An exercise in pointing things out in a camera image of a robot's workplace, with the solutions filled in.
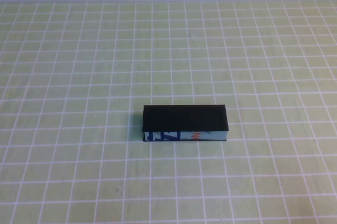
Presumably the black glasses case box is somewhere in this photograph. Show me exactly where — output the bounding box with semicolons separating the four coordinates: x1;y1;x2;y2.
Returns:
142;104;230;143

